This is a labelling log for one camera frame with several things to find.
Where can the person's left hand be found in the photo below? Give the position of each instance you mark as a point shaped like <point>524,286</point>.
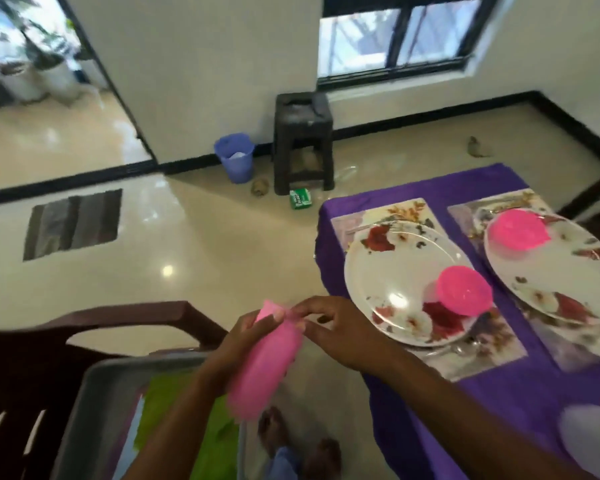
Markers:
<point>230,349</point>

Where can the person's right hand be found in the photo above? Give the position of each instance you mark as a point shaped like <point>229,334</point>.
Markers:
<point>350,339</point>

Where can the stack of pink cups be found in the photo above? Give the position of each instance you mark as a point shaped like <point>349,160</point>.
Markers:
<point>265,369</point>

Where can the white rose print plate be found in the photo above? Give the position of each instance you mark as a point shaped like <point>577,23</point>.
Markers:
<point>555,274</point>
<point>390,274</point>

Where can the green ribbed mat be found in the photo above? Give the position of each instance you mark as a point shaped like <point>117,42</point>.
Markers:
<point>170,399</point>

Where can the steel spoon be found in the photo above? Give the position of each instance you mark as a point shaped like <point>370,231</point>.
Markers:
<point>460,349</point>

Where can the steel fork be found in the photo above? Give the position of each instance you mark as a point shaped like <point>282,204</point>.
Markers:
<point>375,227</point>

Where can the floral print placemat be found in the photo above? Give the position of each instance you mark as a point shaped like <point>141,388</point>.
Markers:
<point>495,354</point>
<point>565,349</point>

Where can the green packet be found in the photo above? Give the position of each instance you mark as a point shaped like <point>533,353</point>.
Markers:
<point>300,198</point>

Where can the tan paper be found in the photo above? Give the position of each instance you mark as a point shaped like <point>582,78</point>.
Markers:
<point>480,147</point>

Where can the person's right forearm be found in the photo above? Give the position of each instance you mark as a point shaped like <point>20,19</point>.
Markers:
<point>470,424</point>

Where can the person's left foot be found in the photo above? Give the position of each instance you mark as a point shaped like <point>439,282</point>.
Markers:
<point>272,432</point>

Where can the person's foot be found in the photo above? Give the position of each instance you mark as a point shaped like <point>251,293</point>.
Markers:
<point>272,432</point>
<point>322,459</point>

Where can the person's right foot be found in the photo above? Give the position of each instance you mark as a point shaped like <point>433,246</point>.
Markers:
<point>322,459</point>

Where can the person's light blue trousers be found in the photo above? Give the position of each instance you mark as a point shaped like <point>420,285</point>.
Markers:
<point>285,464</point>

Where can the purple tablecloth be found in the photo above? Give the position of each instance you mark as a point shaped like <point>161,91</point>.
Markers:
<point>480,394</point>

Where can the grey plastic tub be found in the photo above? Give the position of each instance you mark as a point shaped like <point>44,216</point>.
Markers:
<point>95,394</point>

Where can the blue plastic bucket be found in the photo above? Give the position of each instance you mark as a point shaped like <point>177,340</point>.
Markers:
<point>235,167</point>

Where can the grey striped doormat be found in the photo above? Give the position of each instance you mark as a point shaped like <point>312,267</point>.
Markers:
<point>70,224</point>

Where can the black framed glass door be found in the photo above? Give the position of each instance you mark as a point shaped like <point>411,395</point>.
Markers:
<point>80,177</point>

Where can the black plastic stool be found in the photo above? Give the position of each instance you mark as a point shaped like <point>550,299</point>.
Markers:
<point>302,114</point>

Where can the green plant in white pot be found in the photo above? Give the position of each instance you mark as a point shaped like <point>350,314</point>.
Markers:
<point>590,429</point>

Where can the black barred window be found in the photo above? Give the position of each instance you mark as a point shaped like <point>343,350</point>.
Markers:
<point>395,74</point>

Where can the white outdoor plant pot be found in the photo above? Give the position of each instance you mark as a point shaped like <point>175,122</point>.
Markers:
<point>60,79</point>

